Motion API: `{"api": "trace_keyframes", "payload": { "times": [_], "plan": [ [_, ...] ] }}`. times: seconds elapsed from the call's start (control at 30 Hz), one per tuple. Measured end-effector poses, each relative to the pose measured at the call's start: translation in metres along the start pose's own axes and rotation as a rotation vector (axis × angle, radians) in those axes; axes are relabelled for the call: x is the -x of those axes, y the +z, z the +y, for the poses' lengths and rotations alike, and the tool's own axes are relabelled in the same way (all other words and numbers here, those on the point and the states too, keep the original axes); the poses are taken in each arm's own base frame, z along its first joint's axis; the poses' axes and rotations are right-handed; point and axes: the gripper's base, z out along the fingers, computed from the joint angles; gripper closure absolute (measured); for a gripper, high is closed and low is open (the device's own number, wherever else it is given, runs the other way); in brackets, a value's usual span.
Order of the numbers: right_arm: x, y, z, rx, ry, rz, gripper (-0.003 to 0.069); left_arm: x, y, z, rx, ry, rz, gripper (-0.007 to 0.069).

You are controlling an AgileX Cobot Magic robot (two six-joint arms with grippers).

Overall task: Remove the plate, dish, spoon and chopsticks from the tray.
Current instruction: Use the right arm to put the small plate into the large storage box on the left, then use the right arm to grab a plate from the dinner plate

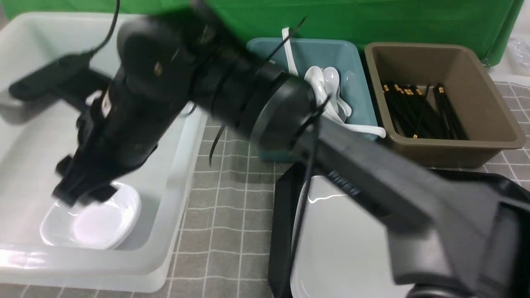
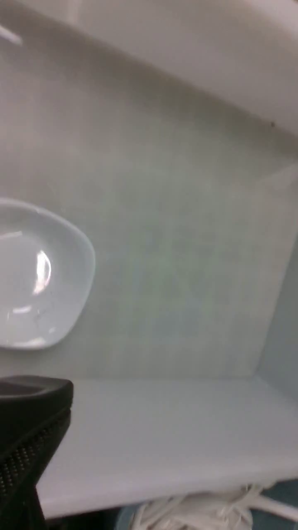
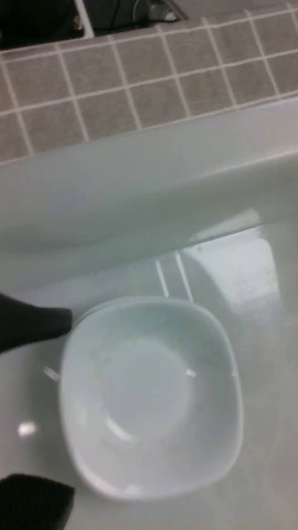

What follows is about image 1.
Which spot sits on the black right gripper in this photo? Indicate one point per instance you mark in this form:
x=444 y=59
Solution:
x=116 y=133

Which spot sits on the white small dish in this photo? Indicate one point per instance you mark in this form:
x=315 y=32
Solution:
x=100 y=225

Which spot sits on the large white square plate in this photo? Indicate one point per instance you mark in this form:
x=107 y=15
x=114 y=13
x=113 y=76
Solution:
x=343 y=251

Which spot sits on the white ceramic soup spoon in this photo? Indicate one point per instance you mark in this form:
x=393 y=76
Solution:
x=373 y=130

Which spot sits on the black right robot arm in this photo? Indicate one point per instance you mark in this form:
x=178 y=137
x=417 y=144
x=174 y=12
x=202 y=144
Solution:
x=446 y=238

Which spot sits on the large white plastic tub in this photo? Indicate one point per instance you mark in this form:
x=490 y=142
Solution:
x=30 y=151

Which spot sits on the grey checkered tablecloth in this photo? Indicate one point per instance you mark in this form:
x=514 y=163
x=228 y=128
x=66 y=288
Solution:
x=223 y=239

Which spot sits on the black serving tray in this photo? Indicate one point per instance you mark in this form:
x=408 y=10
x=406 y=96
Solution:
x=289 y=186

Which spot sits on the upright white spoon in bin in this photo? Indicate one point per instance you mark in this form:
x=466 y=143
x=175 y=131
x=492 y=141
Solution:
x=289 y=52

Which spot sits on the pile of white spoons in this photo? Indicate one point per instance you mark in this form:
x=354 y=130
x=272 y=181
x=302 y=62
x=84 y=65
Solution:
x=326 y=87

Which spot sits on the teal plastic bin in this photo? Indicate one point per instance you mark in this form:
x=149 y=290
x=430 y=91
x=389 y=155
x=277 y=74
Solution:
x=340 y=54

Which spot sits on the pile of black chopsticks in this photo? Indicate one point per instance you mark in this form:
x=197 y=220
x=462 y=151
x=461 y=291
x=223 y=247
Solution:
x=428 y=113

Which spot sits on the brown plastic bin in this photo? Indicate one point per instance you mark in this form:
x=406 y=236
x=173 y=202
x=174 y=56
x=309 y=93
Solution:
x=483 y=112

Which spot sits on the green backdrop cloth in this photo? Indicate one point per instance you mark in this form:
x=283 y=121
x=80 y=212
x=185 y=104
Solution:
x=484 y=26

